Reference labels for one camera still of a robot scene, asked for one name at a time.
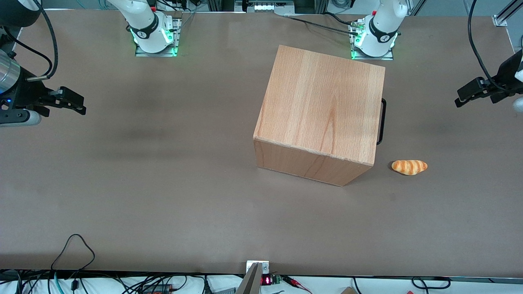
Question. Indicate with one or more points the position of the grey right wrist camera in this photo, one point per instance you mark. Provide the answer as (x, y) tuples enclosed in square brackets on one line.
[(20, 118)]

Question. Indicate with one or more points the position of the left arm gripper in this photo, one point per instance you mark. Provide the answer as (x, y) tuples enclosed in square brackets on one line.
[(506, 78)]

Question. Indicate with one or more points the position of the wooden drawer cabinet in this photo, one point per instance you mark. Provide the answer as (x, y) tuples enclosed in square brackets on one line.
[(318, 102)]

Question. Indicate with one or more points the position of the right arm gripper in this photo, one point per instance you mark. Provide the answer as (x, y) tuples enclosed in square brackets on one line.
[(25, 94)]

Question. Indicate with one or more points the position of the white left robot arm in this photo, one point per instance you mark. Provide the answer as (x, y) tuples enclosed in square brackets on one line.
[(380, 32)]

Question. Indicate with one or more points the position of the red LED display board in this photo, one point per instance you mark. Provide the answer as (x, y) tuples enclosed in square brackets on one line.
[(267, 280)]

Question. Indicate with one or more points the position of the orange and black device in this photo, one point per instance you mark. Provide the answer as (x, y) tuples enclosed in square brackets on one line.
[(157, 289)]

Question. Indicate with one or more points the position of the white lit power strip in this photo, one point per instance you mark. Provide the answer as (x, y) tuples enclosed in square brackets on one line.
[(269, 6)]

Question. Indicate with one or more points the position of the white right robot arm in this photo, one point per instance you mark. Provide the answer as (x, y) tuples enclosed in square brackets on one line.
[(143, 24)]

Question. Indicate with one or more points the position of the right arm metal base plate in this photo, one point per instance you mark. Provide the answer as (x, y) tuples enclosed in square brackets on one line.
[(141, 52)]

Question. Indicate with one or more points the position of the aluminium extrusion bar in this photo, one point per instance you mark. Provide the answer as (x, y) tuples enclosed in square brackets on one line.
[(503, 16)]

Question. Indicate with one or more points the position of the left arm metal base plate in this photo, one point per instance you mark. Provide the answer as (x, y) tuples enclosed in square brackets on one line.
[(386, 57)]

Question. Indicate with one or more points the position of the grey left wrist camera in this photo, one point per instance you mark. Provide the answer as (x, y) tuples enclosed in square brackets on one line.
[(518, 104)]

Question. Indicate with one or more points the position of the red and black clip leads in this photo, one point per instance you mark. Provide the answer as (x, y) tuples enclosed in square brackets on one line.
[(294, 281)]

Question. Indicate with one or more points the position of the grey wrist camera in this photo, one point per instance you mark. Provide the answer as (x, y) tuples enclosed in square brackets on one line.
[(20, 118), (518, 104)]

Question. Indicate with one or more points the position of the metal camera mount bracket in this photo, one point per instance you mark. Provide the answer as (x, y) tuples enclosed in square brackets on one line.
[(254, 275)]

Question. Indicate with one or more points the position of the toy croissant bread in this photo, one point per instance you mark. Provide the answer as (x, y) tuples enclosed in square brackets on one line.
[(409, 166)]

